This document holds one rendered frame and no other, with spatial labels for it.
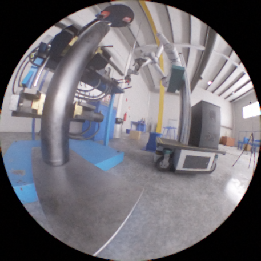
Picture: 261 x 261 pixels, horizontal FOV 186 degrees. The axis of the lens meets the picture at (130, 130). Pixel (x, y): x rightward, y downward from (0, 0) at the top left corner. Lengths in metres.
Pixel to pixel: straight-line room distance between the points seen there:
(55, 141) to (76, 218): 0.37
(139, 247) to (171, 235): 0.15
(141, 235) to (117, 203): 0.21
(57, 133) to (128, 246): 0.61
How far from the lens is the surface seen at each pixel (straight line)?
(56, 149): 0.51
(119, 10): 1.86
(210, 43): 6.29
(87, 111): 0.58
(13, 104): 0.64
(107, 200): 0.34
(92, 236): 0.28
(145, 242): 0.45
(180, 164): 0.83
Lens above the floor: 0.43
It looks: 3 degrees down
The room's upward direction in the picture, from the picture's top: 8 degrees clockwise
